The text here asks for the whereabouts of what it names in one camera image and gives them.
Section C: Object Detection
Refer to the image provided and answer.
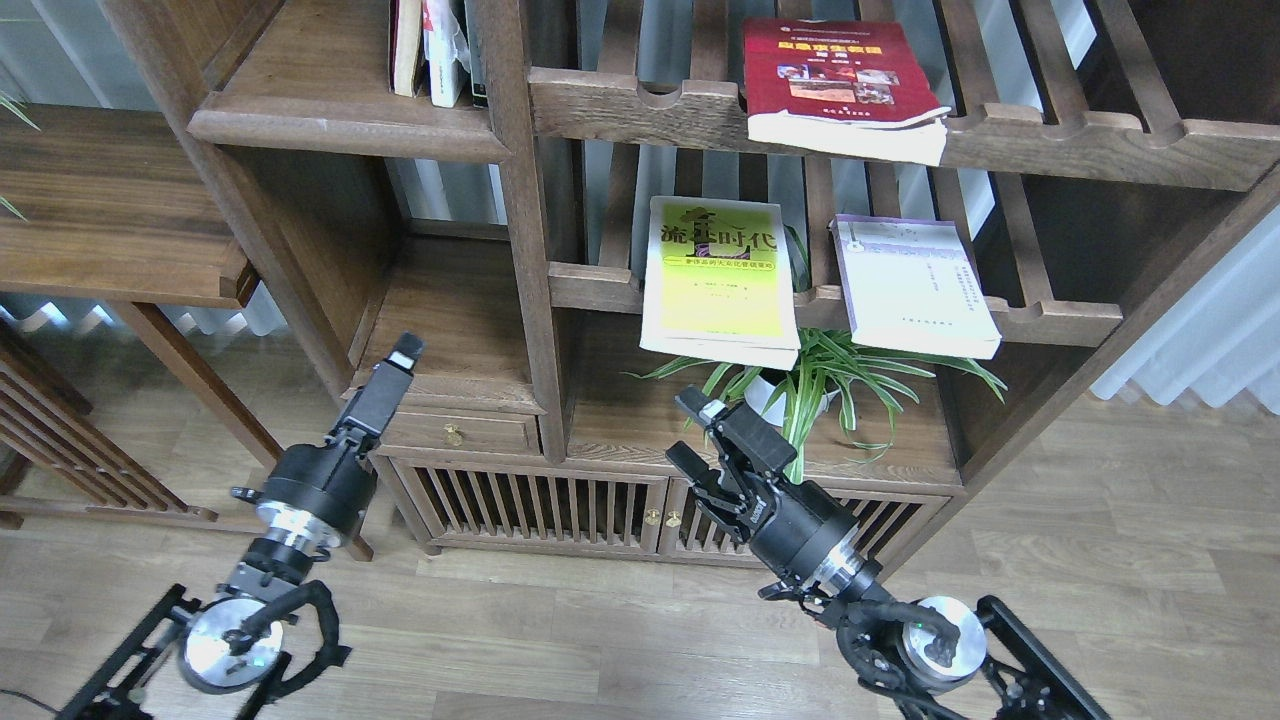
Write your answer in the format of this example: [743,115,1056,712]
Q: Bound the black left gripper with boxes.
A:
[232,333,425,550]

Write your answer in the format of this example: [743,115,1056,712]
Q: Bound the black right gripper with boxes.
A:
[666,386,859,591]

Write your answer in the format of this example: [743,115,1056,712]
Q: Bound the white lilac paperback book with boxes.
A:
[829,214,1002,360]

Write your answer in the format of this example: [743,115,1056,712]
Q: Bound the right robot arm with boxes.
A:
[666,386,1106,719]

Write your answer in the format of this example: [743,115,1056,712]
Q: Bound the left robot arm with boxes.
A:
[58,333,424,719]

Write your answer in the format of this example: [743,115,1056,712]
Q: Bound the brass drawer knob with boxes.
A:
[442,423,465,447]

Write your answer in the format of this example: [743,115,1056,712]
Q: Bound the brass cabinet door knobs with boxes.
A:
[643,509,684,528]

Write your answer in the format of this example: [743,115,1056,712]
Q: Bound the spider plant in white pot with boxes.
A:
[628,225,1009,486]

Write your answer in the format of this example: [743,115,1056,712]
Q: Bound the yellow-green paperback book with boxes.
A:
[639,196,800,372]

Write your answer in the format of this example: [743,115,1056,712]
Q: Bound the dark wooden bookshelf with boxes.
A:
[102,1,1277,571]

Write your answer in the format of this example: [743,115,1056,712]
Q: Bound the wooden side table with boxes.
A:
[0,102,376,562]

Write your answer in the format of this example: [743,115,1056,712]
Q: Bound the white plastic-wrapped upright book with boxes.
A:
[422,1,470,108]

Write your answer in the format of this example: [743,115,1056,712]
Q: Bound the red paperback book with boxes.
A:
[742,17,950,167]

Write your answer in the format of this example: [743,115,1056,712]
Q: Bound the tan upright book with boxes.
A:
[388,0,424,97]

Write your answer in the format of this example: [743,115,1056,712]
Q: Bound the dark upright book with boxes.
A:
[463,0,489,109]

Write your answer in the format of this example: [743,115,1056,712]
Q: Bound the white curtain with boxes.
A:
[1091,209,1279,414]

